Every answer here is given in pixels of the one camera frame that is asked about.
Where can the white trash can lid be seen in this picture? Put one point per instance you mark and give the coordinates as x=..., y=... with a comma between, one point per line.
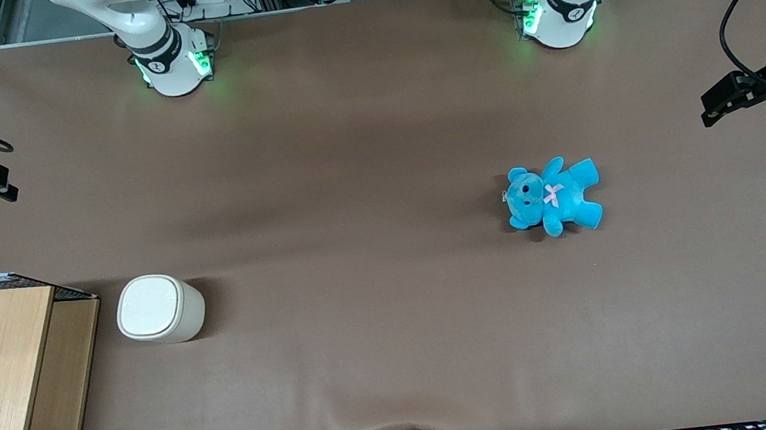
x=149, y=305

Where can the brown table cloth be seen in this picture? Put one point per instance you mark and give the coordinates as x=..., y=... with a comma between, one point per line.
x=378, y=172

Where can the white trash can body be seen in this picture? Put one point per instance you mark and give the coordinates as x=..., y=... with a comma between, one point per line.
x=185, y=317

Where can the blue teddy bear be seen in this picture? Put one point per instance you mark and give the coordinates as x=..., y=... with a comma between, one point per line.
x=557, y=196

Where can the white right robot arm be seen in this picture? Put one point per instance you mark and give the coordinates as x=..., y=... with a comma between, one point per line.
x=169, y=77

